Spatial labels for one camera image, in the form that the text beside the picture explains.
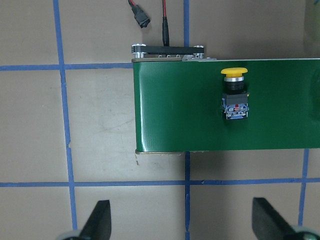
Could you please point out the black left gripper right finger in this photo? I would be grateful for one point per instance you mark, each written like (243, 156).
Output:
(268, 224)

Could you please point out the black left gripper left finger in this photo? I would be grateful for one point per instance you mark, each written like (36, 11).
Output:
(98, 225)

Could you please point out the yellow push button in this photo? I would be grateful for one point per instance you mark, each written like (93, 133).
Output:
(234, 101)

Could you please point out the green conveyor belt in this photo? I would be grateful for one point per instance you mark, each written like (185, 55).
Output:
(178, 99)

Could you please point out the black cable connector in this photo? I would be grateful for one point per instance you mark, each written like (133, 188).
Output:
(140, 16)

